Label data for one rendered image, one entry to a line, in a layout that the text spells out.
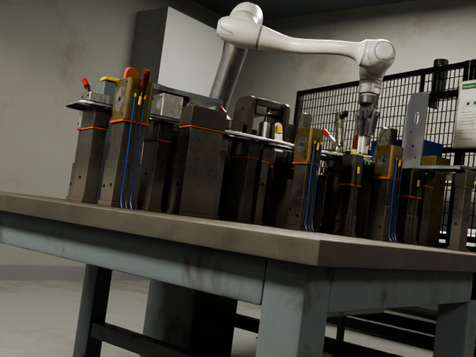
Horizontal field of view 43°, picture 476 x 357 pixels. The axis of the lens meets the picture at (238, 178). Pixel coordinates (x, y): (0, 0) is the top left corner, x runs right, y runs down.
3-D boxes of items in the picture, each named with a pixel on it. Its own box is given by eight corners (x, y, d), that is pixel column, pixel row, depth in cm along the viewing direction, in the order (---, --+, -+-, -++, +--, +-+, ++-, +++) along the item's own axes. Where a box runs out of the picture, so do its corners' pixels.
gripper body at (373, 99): (355, 94, 247) (352, 117, 247) (369, 92, 240) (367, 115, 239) (368, 98, 251) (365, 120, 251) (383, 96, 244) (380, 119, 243)
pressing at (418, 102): (419, 171, 252) (428, 91, 254) (399, 171, 261) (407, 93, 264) (420, 171, 252) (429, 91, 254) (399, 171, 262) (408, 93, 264)
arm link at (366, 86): (370, 77, 240) (368, 92, 239) (387, 83, 244) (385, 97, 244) (354, 80, 248) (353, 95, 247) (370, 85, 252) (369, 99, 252)
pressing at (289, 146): (83, 100, 173) (84, 95, 173) (61, 107, 192) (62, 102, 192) (418, 172, 244) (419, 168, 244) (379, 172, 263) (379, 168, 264)
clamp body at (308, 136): (303, 231, 198) (316, 126, 200) (282, 229, 208) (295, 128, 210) (319, 234, 202) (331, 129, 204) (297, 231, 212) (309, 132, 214)
